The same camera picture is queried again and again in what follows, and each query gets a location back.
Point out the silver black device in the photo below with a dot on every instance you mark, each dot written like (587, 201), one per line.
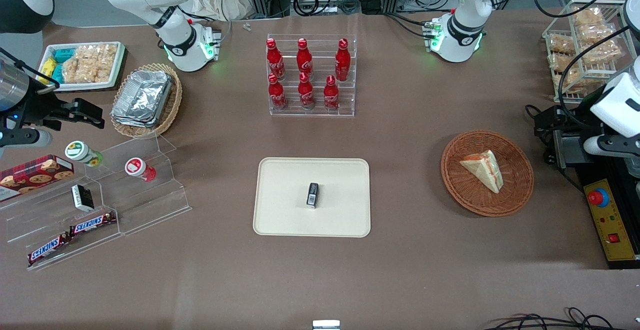
(326, 325)

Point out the cream rectangular tray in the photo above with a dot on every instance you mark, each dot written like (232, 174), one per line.
(285, 205)

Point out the triangular sandwich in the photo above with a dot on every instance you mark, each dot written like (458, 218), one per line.
(484, 171)

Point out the clear acrylic step shelf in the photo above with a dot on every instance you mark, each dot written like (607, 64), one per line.
(30, 220)
(160, 200)

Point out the black grey power box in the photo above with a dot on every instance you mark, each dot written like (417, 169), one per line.
(570, 151)

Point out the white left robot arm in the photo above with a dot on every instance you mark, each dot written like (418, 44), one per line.
(467, 15)

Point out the round brown wicker basket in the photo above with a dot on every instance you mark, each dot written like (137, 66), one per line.
(515, 190)

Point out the rice cracker snack bag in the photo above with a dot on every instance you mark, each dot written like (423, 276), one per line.
(595, 33)
(561, 44)
(77, 70)
(587, 16)
(570, 79)
(602, 52)
(562, 62)
(102, 58)

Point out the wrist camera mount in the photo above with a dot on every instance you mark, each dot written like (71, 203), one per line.
(25, 138)
(612, 146)

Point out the black appliance with yellow panel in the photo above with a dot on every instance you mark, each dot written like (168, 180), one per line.
(607, 220)

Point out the black white small box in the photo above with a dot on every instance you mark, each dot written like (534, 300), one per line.
(82, 197)

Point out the green lidded cup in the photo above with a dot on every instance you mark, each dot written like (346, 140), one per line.
(82, 153)

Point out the white rectangular snack tray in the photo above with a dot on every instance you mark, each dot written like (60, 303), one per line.
(117, 73)

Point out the yellow snack packet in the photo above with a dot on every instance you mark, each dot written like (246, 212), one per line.
(47, 67)

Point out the teal snack packet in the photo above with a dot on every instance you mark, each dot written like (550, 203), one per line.
(64, 54)
(57, 73)

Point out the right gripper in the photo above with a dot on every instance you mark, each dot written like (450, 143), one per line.
(36, 106)

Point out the oval tan wicker basket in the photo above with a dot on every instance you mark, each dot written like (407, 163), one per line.
(172, 105)

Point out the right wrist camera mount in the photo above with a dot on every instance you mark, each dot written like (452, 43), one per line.
(25, 138)

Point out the stacked aluminium foil trays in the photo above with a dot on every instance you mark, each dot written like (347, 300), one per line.
(141, 98)

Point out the red cola bottle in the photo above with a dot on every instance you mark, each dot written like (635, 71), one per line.
(330, 94)
(342, 60)
(274, 60)
(276, 93)
(304, 59)
(306, 92)

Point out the snickers chocolate bar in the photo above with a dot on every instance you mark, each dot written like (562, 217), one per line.
(47, 249)
(92, 223)

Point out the red cookie box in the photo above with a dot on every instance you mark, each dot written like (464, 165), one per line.
(35, 175)

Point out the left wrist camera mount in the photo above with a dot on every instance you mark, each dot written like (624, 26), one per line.
(612, 146)

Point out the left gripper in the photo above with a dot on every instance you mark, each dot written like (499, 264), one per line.
(575, 121)

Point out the red lidded cup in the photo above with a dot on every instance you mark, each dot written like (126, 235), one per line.
(140, 168)

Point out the clear acrylic bottle rack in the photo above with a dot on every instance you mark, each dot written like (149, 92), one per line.
(345, 100)

